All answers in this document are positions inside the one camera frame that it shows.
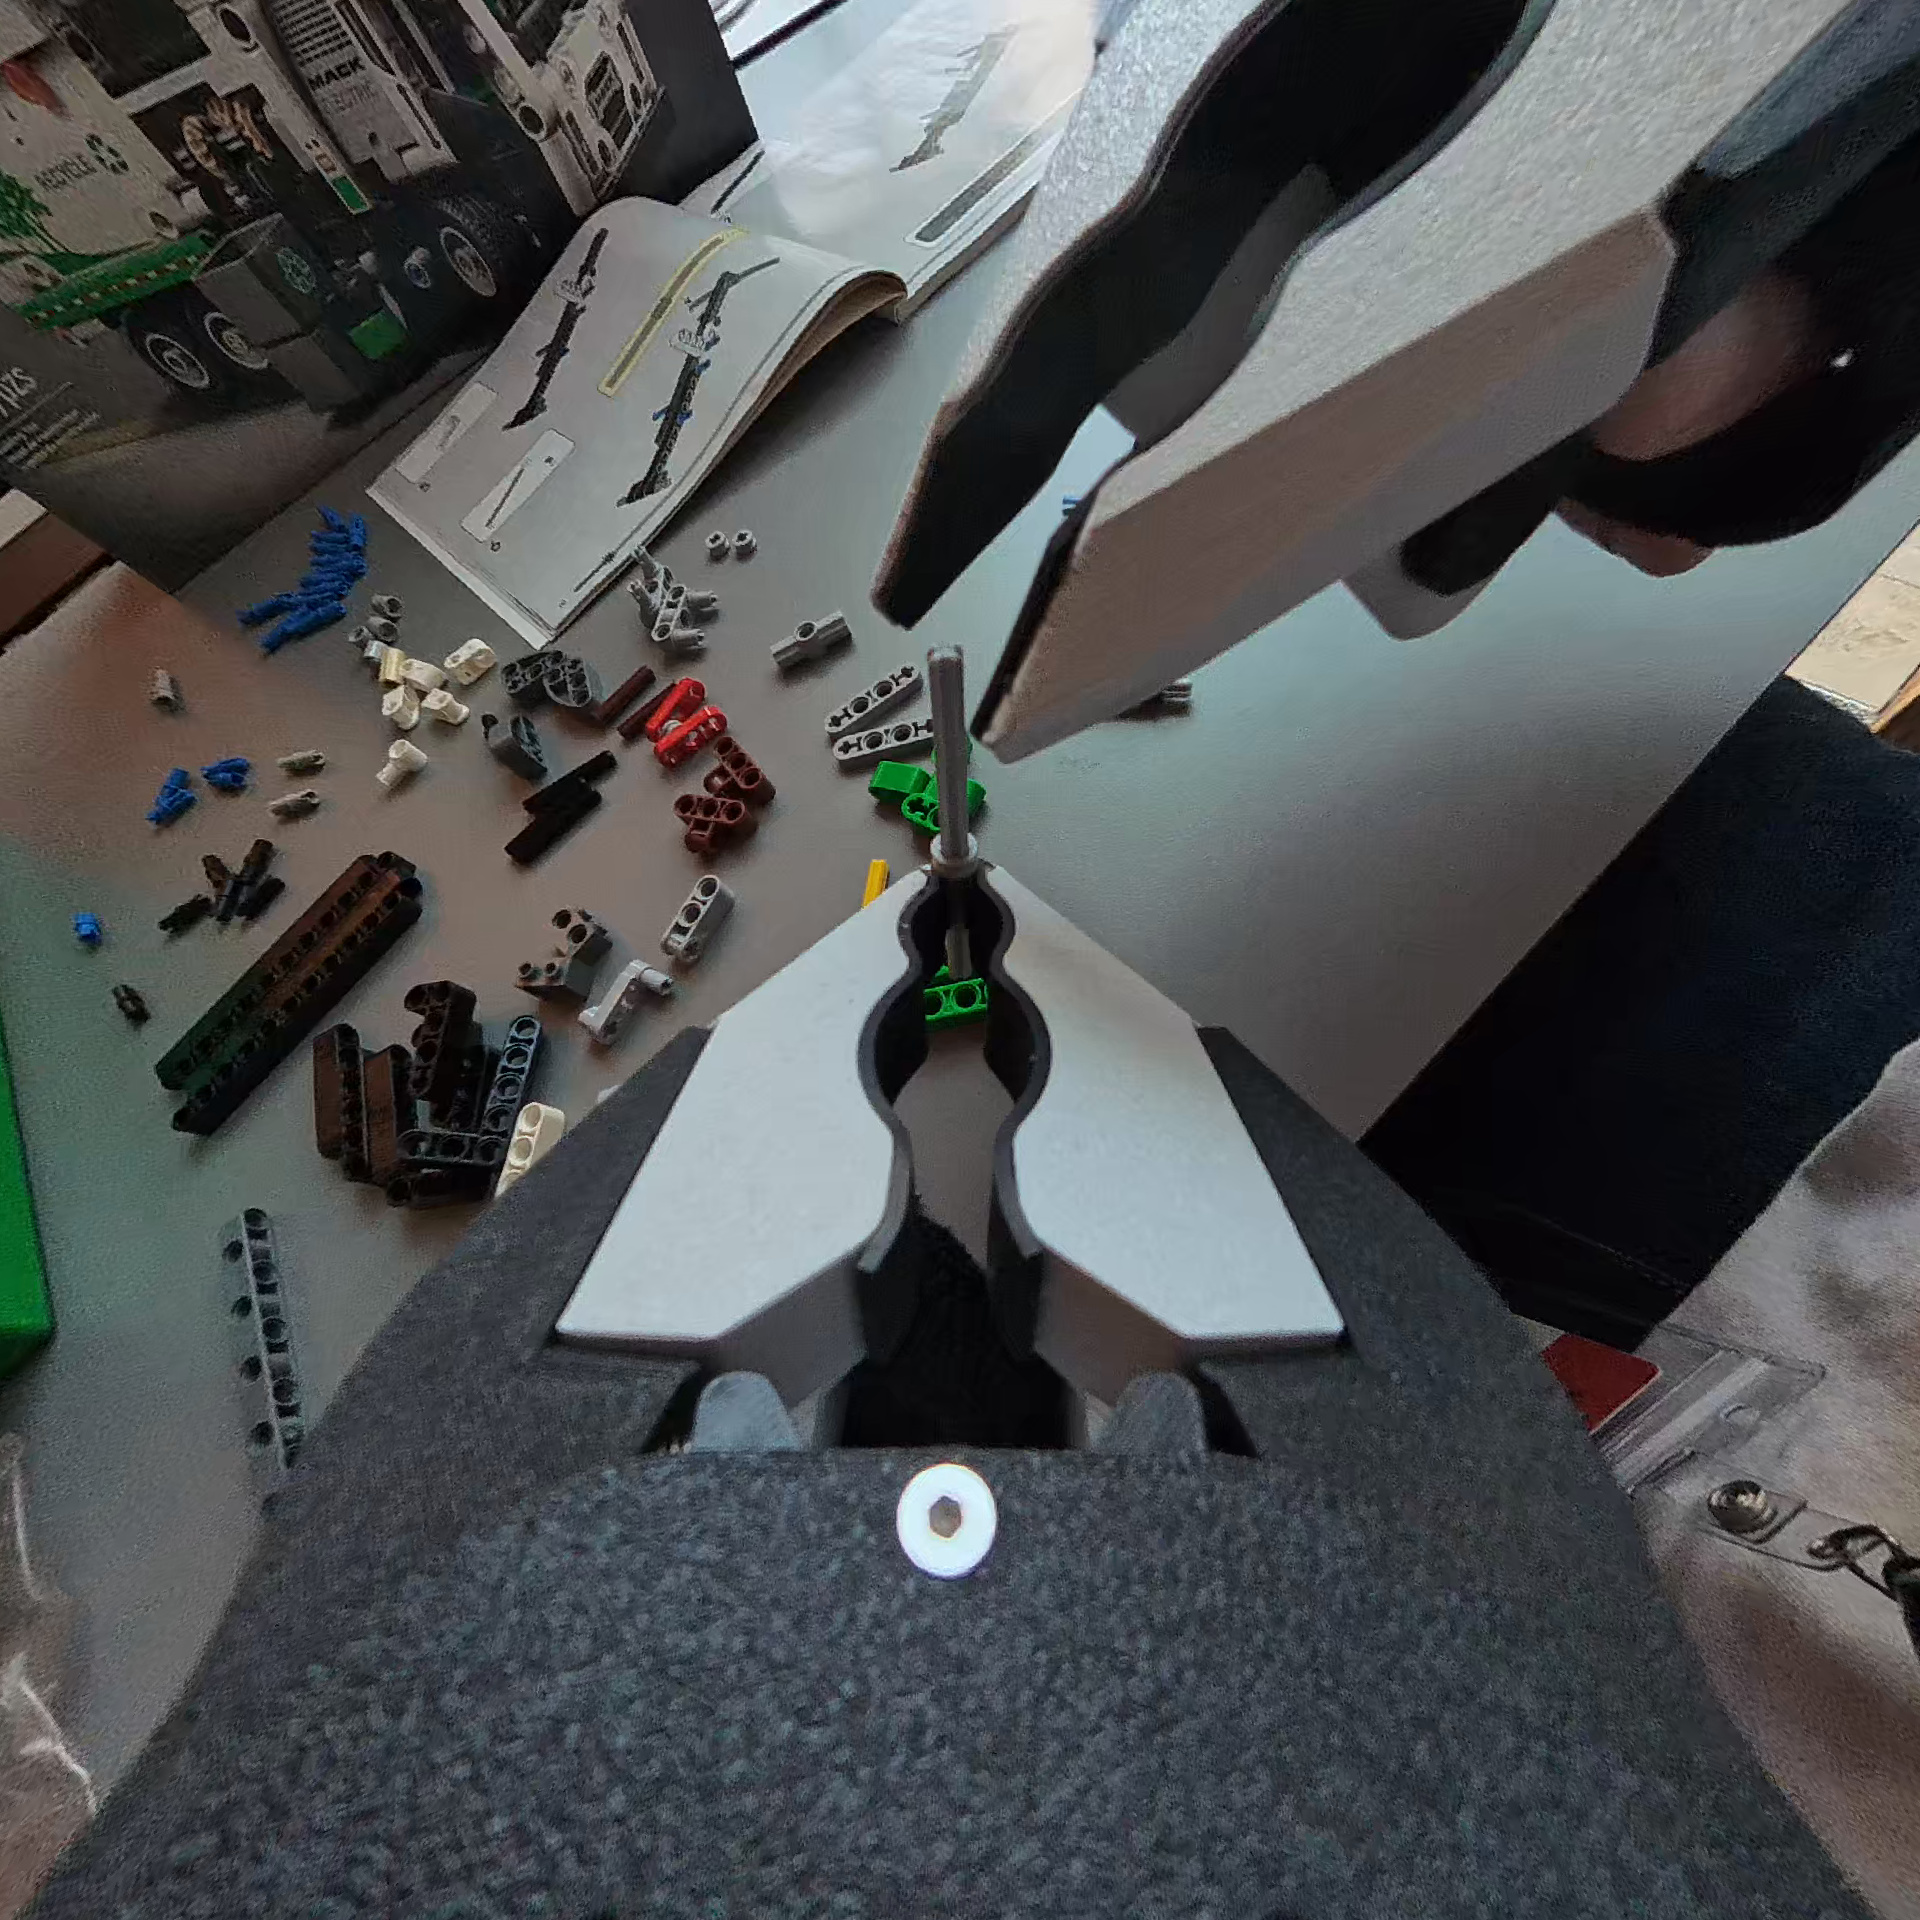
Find open instruction booklet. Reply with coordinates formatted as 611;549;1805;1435
369;0;1116;649

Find loose blue lego pins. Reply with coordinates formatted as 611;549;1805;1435
145;757;257;827

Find pile of black lego beams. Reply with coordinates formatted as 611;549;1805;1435
310;979;546;1212

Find long black lego beams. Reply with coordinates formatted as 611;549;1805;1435
154;851;427;1139

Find grey lego axle with bush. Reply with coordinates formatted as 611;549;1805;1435
923;644;988;980

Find dark red lego connectors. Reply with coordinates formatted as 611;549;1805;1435
673;737;780;857

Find green lego connectors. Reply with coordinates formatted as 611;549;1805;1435
869;757;990;833

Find clear plastic bag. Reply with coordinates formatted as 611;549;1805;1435
0;1425;109;1841

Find cluster of small white connectors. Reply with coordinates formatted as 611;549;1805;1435
352;591;498;793

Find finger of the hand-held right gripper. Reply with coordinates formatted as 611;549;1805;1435
971;0;1850;765
873;0;1557;631

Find long dark grey lego beam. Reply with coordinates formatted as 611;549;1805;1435
219;1207;310;1481

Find light grey lego hole connector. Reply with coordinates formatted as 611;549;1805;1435
661;873;738;970

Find grey lego angle connectors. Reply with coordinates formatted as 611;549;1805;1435
627;546;721;658

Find clear badge holder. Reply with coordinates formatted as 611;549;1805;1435
1544;1325;1827;1490

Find person's light shirt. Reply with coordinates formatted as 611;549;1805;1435
1632;1036;1920;1920

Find dark grey lego pin blocks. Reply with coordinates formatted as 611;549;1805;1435
517;907;614;1006

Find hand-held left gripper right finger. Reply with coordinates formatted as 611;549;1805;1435
979;865;1346;1426

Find person's right hand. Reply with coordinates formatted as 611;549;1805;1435
1558;276;1873;581

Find metal badge clip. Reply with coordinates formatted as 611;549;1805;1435
1708;1476;1920;1605

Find short black lego beams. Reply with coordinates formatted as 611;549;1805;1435
502;749;621;867

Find person's dark pants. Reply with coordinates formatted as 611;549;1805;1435
1357;675;1920;1356

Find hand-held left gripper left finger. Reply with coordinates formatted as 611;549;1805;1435
556;873;923;1419

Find light grey lego crank piece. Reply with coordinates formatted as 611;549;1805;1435
577;959;680;1049

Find white angled lego beam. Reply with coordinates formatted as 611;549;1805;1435
490;1101;569;1199

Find small black lego pins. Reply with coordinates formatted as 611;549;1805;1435
155;838;288;933

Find lego set box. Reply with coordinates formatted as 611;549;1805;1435
0;0;762;590

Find pile of blue lego pins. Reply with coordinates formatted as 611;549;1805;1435
241;506;374;657

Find green flat box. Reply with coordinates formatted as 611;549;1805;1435
0;1017;58;1386

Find red lego connector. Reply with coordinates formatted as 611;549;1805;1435
648;679;731;767

